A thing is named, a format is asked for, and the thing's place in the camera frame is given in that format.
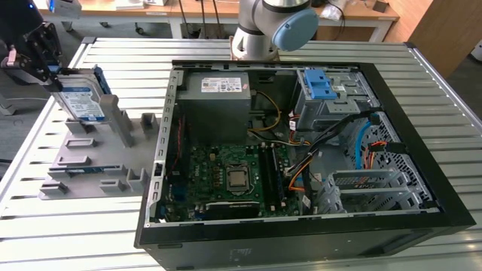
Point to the black graphics card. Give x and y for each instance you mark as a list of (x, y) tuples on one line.
[(231, 211)]

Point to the small black desk item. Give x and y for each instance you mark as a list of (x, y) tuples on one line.
[(381, 7)]

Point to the black RAM slot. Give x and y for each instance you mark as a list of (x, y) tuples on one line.
[(267, 175)]

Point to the green motherboard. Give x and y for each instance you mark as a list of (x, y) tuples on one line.
[(211, 169)]

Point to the grey parts rack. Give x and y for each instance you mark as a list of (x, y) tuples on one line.
[(98, 146)]

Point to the RAM stick with blue label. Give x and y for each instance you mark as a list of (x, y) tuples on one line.
[(84, 170)]

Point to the silver disk bay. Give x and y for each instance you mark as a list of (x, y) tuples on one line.
[(377, 193)]

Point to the clear plastic bag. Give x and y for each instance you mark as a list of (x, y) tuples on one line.
[(333, 11)]

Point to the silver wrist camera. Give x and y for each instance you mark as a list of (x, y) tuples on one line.
[(66, 8)]

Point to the hard disk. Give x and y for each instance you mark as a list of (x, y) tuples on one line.
[(83, 101)]

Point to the grey power supply unit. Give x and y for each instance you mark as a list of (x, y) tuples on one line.
[(214, 118)]

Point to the silver CPU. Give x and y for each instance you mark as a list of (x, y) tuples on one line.
[(237, 178)]

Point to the brown wooden cabinet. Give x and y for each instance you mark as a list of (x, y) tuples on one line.
[(444, 28)]

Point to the CPU socket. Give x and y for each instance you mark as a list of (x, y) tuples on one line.
[(238, 165)]

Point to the small white box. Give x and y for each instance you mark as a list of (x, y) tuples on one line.
[(155, 2)]

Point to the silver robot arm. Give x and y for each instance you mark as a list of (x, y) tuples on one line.
[(255, 42)]

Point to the blue plastic drive latch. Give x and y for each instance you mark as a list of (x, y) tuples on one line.
[(318, 84)]

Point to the black PC case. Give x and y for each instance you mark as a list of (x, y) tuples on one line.
[(263, 240)]

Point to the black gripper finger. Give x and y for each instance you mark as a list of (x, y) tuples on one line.
[(52, 84), (12, 63)]

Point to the large white box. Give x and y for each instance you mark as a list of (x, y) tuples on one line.
[(130, 5)]

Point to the black mesh wastebasket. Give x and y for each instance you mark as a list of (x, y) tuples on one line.
[(16, 80)]

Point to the white round object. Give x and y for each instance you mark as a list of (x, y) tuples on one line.
[(477, 50)]

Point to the grey stand foot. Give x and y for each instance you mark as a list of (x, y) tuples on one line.
[(7, 108)]

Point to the wooden desk white frame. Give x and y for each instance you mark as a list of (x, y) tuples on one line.
[(361, 15), (106, 7)]

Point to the silver optical drive cage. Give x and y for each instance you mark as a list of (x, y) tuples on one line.
[(338, 108)]

